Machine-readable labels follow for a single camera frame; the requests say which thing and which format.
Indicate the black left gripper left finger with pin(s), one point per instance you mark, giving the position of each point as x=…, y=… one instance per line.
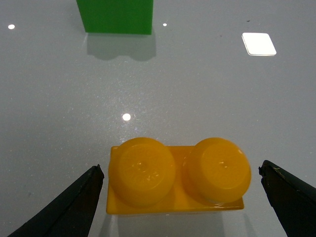
x=71, y=213

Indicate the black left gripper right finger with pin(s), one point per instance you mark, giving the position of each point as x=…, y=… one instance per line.
x=293, y=200

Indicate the yellow two-stud block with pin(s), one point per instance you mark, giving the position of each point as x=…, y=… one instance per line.
x=146, y=176

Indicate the green two-stud block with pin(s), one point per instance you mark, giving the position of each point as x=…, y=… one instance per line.
x=133, y=17

